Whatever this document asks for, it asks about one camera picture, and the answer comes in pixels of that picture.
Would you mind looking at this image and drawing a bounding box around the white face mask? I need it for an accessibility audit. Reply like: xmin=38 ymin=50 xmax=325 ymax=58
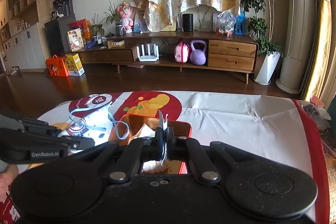
xmin=58 ymin=102 xmax=130 ymax=145

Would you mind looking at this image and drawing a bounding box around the silver foil sachet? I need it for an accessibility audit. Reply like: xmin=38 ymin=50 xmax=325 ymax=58
xmin=158 ymin=110 xmax=168 ymax=165

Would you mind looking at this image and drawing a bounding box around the person left hand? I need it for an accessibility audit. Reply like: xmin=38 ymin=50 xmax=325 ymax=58
xmin=0 ymin=164 xmax=19 ymax=202

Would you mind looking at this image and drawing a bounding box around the red metal tin box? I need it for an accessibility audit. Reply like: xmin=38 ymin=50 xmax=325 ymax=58
xmin=108 ymin=114 xmax=193 ymax=175

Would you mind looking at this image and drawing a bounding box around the printed white tablecloth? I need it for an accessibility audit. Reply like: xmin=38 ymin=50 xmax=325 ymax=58
xmin=41 ymin=91 xmax=330 ymax=223

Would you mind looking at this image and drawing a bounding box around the orange gift box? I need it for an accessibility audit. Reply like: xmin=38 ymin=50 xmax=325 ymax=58
xmin=46 ymin=55 xmax=69 ymax=77

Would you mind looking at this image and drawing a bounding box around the yellow carton box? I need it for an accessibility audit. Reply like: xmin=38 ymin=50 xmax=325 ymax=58
xmin=63 ymin=53 xmax=85 ymax=76

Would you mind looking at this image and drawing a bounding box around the white wifi router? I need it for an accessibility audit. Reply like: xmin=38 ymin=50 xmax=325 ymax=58
xmin=136 ymin=44 xmax=159 ymax=63

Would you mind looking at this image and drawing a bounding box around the purple kettlebell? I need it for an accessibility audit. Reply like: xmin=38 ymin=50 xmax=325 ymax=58
xmin=190 ymin=40 xmax=207 ymax=65

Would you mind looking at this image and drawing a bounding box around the wooden TV cabinet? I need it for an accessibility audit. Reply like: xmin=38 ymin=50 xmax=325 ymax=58
xmin=76 ymin=31 xmax=259 ymax=82

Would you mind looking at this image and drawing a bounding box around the white standing air conditioner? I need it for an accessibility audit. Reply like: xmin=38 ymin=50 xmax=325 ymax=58
xmin=276 ymin=0 xmax=317 ymax=94

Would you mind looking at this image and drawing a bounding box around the snack box on cabinet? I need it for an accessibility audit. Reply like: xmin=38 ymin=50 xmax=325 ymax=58
xmin=67 ymin=28 xmax=84 ymax=52

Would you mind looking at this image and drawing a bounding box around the blue plastic item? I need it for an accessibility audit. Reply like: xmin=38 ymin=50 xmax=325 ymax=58
xmin=234 ymin=11 xmax=246 ymax=36

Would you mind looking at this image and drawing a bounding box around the yellow curtain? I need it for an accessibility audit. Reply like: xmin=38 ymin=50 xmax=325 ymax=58
xmin=301 ymin=0 xmax=335 ymax=107

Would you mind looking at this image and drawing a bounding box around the clear plastic bag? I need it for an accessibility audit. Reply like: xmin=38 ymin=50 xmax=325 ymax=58
xmin=215 ymin=10 xmax=236 ymax=37

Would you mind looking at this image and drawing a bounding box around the black smart speaker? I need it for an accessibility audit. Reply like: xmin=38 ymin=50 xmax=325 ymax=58
xmin=182 ymin=14 xmax=194 ymax=32

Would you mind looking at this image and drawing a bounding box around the pink plush doll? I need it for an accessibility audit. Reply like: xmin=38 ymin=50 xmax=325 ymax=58
xmin=117 ymin=1 xmax=134 ymax=34

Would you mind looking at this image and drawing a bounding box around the potted green tree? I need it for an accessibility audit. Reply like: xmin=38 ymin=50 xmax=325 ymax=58
xmin=241 ymin=0 xmax=283 ymax=85

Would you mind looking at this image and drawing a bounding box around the wooden wall shelf unit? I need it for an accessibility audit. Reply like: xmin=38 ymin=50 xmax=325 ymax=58
xmin=1 ymin=0 xmax=51 ymax=72

